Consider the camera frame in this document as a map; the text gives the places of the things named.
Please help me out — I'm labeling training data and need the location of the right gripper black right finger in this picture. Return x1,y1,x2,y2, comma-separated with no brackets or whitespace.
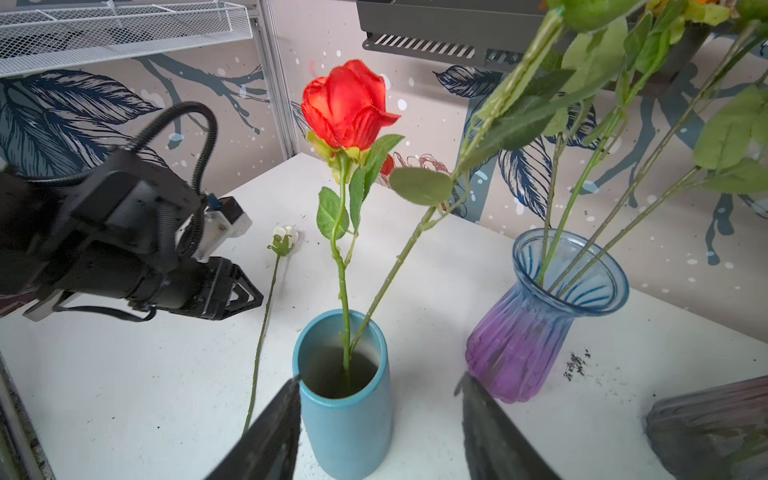
454,373,560,480

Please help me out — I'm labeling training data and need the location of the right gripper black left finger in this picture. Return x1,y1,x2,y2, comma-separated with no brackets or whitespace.
206,377,301,480

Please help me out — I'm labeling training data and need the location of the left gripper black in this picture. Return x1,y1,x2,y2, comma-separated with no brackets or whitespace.
173,257,264,321

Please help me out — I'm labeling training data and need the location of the teal ceramic vase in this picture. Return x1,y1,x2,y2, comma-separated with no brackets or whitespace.
292,309,394,479

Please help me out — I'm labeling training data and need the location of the dark red carnation stem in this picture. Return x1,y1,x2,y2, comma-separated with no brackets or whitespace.
301,60,402,396

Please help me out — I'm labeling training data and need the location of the pink grey glass vase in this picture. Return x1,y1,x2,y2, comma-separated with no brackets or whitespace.
644,376,767,479

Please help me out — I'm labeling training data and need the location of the white artificial rose bunch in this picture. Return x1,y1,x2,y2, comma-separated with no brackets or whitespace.
350,1,644,350

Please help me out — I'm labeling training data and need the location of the orange artificial rose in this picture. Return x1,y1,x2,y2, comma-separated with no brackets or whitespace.
568,37,734,298

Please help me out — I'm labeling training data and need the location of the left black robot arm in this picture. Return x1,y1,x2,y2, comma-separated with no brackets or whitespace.
1,101,263,323

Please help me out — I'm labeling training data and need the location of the blue purple glass vase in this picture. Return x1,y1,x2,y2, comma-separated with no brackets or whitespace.
465,228,629,403

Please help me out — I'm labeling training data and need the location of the black hanging basket shelf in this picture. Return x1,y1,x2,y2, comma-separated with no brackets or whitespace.
356,1,546,73

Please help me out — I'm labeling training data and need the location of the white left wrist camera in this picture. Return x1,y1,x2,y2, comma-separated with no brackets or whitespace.
193,194,252,263

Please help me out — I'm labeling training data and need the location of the white wire mesh basket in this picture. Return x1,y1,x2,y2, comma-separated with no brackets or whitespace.
1,1,253,78

